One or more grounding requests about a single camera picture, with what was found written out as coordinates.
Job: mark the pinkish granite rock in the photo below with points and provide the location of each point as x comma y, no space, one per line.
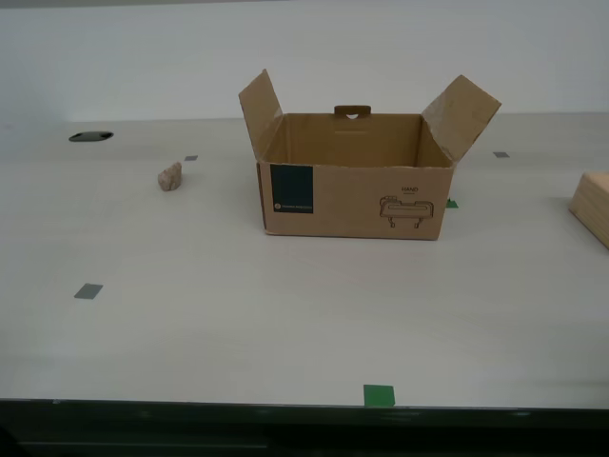
170,177

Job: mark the light wooden block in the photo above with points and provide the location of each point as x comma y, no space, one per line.
592,204

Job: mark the open cardboard box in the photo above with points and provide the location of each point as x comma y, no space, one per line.
357,204

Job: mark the green tape square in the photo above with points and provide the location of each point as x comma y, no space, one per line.
379,396

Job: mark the black oval table grommet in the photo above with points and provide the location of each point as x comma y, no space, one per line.
90,137

